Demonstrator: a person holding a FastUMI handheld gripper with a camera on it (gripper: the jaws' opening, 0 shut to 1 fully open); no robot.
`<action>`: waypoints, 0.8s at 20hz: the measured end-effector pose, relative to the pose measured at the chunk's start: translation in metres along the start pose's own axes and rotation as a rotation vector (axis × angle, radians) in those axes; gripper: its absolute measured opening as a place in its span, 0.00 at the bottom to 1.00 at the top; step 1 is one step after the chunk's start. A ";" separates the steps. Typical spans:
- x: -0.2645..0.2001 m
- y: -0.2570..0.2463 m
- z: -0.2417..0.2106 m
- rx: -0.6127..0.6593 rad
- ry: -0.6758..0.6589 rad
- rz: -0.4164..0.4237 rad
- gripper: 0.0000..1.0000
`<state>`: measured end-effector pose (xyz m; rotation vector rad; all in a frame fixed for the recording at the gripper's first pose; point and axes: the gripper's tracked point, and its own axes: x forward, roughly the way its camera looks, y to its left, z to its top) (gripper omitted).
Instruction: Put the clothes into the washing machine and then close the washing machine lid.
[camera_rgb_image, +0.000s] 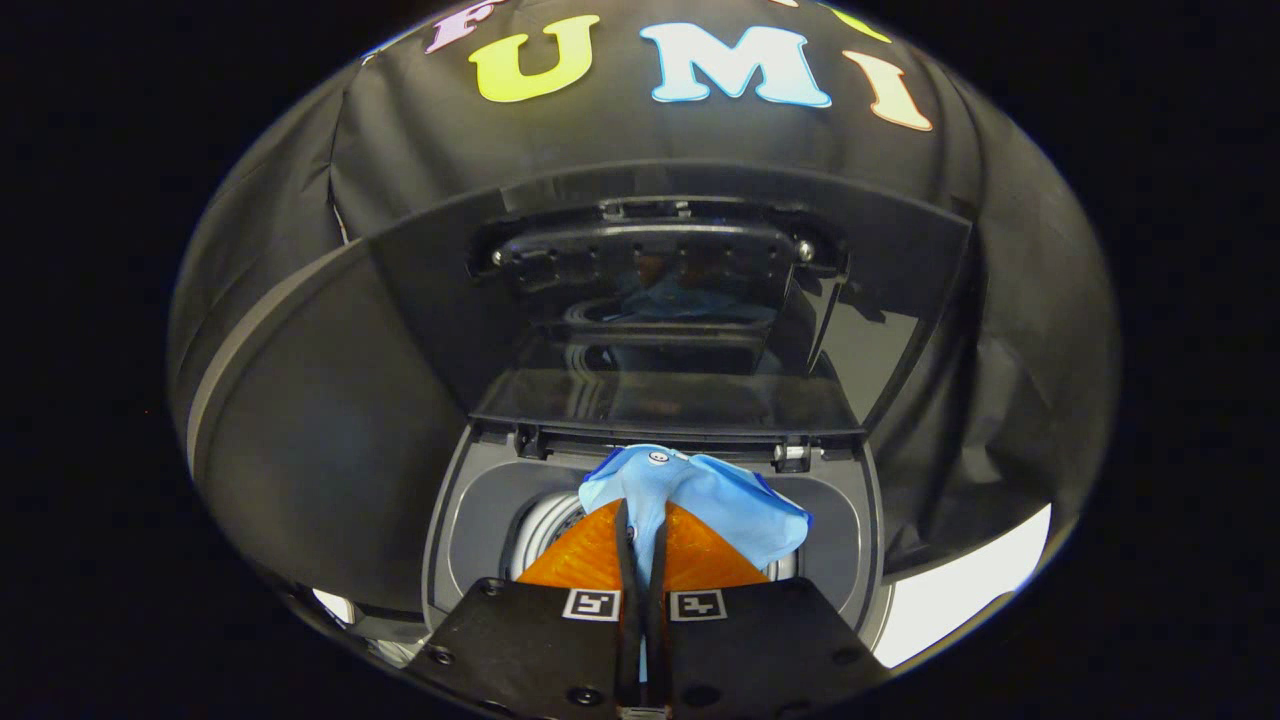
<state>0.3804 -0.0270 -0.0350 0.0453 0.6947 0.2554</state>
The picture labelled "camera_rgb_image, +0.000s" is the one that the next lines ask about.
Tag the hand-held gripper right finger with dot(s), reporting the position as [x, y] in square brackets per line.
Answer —
[660, 640]

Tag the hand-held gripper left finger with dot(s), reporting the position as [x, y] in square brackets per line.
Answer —
[628, 640]

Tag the light blue polo shirt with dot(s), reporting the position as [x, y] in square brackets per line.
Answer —
[720, 500]

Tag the white table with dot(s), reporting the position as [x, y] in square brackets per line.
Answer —
[960, 590]

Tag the black backdrop cloth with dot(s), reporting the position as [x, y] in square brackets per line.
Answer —
[650, 140]

